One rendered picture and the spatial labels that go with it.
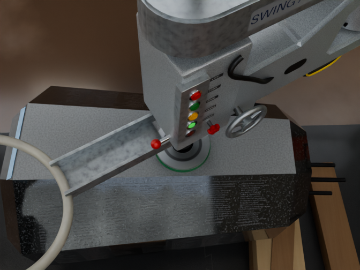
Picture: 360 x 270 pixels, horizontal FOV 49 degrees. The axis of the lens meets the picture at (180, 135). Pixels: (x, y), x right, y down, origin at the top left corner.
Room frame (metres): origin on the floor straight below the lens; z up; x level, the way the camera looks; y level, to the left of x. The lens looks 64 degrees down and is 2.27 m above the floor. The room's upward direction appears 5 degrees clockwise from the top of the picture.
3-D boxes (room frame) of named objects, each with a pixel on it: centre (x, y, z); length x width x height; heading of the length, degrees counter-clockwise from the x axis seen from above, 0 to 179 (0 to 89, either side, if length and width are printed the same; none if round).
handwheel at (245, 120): (0.61, -0.18, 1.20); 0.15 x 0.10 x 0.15; 125
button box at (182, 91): (0.51, -0.02, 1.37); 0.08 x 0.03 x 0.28; 125
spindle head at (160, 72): (0.68, -0.08, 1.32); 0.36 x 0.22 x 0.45; 125
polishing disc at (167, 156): (0.64, -0.01, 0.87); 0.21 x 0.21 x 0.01
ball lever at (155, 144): (0.51, 0.05, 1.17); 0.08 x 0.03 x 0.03; 125
